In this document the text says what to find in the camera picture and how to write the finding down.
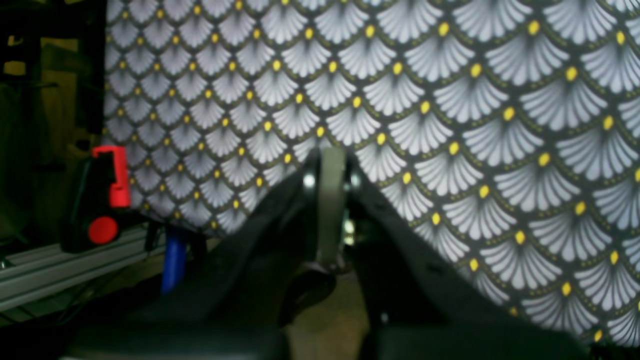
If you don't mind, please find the aluminium frame rail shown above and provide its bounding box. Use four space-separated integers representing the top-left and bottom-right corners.
0 225 165 312

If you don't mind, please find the fan-patterned grey tablecloth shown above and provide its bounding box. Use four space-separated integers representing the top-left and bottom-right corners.
103 0 640 348

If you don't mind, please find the red table clamp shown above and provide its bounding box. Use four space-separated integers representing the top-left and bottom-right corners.
59 145 131 255

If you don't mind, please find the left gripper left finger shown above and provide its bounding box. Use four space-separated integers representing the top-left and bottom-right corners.
62 147 333 360

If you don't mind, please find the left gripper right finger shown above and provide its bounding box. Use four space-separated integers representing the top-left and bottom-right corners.
327 148 588 360

